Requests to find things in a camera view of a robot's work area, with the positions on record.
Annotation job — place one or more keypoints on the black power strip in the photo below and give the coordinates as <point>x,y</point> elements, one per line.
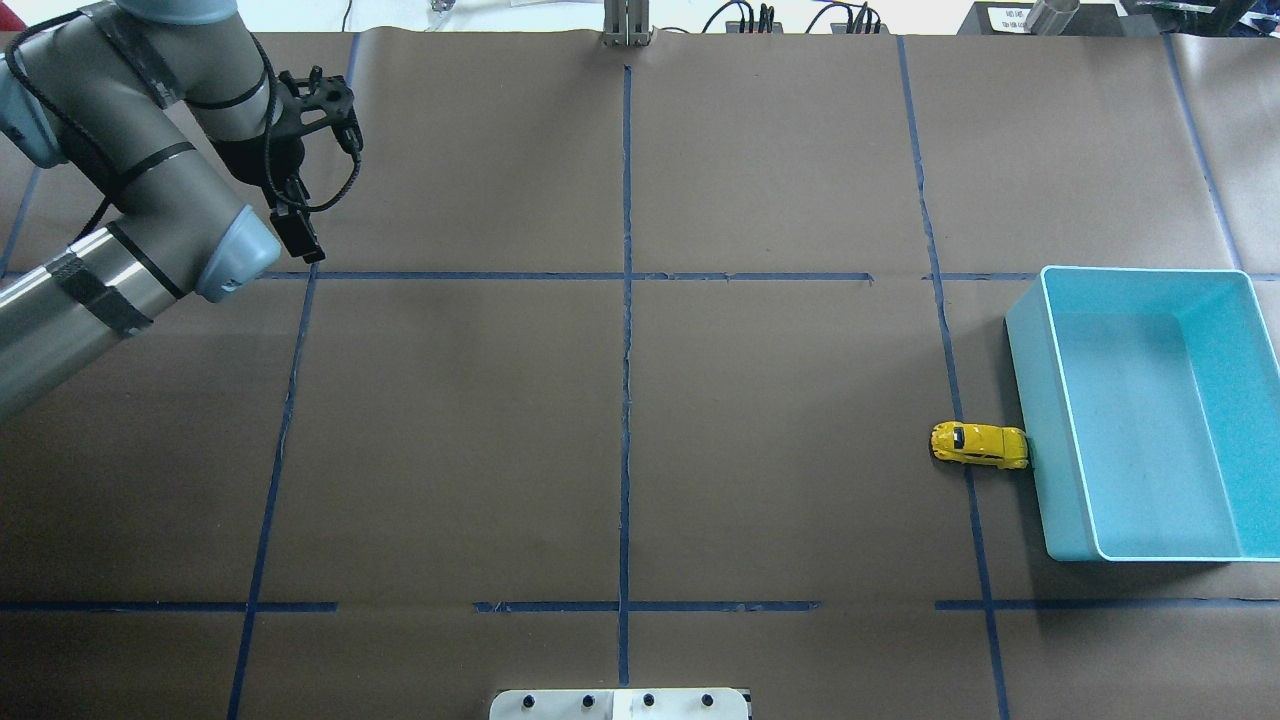
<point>855,18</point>

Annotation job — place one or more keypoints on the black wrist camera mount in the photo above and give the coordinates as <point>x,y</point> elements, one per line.
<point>320,105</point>

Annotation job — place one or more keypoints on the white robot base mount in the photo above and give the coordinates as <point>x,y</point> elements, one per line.
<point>623,703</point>

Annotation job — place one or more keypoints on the aluminium frame post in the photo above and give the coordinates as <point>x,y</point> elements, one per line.
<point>626,23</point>

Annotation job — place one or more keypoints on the turquoise plastic bin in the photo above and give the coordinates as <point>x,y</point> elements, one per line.
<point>1151,402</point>

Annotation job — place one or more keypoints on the yellow beetle toy car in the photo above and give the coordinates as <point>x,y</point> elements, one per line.
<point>1004,448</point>

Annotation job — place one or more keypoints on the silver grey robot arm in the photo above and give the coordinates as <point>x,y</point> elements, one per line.
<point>173,111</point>

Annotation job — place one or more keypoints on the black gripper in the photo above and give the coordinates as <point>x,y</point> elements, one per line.
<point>256,157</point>

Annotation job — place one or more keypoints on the black box with label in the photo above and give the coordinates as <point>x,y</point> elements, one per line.
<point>1041,18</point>

